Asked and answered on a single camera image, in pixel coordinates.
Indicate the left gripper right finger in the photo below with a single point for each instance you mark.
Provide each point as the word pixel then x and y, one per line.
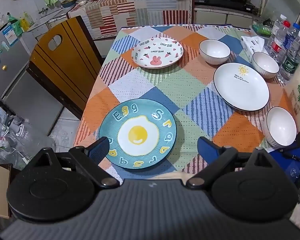
pixel 218 159

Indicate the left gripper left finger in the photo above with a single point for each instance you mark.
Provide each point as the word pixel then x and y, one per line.
pixel 88 159

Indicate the blue egg plate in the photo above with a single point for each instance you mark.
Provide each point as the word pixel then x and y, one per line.
pixel 141 133

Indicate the white bowl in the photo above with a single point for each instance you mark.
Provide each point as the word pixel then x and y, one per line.
pixel 265 65
pixel 279 127
pixel 214 52

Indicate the white sun plate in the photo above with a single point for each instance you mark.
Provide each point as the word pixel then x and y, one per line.
pixel 241 87

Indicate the pink bunny plate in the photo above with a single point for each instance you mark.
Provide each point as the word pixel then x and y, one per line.
pixel 157 53

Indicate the wooden folding chair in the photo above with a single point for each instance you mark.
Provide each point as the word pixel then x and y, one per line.
pixel 66 63

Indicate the grey refrigerator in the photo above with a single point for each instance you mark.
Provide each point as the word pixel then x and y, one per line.
pixel 19 91

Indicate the tissue pack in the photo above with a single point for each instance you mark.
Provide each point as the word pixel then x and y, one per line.
pixel 252 45

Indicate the red cap water bottle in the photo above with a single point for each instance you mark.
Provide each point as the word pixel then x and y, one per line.
pixel 279 39

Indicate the green label water bottle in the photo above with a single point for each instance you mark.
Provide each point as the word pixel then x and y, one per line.
pixel 290 62

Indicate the green basket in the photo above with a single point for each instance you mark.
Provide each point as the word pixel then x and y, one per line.
pixel 263 28

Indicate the blue label water bottle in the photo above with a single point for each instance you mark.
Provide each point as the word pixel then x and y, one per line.
pixel 291 35

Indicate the patchwork counter cloth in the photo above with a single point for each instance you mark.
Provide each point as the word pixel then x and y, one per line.
pixel 105 18

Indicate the clear white cap bottle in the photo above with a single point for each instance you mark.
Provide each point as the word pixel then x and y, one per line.
pixel 276 26

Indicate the blue bowl on counter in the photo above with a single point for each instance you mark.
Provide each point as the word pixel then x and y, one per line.
pixel 68 3

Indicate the gas stove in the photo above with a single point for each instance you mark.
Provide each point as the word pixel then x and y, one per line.
pixel 239 5

